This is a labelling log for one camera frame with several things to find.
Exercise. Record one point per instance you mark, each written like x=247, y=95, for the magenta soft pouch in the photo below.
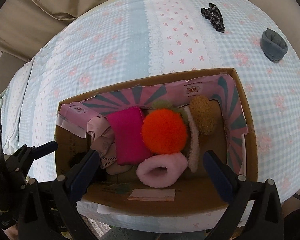
x=126, y=125

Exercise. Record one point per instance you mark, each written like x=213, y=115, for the blue checkered bed sheet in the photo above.
x=122, y=40

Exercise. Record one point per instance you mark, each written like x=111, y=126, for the beige curtain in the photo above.
x=27, y=25

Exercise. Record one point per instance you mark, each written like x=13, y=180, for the black white patterned cloth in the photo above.
x=213, y=14

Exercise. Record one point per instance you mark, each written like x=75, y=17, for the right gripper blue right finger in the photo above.
x=265, y=220

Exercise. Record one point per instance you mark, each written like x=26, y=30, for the cardboard box with pink lining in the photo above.
x=82, y=118

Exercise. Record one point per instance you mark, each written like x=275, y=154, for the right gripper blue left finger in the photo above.
x=50, y=208

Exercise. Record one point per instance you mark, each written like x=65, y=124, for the person's left hand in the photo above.
x=12, y=233

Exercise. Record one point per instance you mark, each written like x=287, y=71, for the grey sock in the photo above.
x=273, y=45

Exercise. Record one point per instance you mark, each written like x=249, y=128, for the brown white fuzzy slipper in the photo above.
x=201, y=121

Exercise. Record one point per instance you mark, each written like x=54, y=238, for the pink fluffy sock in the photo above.
x=162, y=170

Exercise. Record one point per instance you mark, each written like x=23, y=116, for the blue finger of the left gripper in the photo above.
x=22, y=160

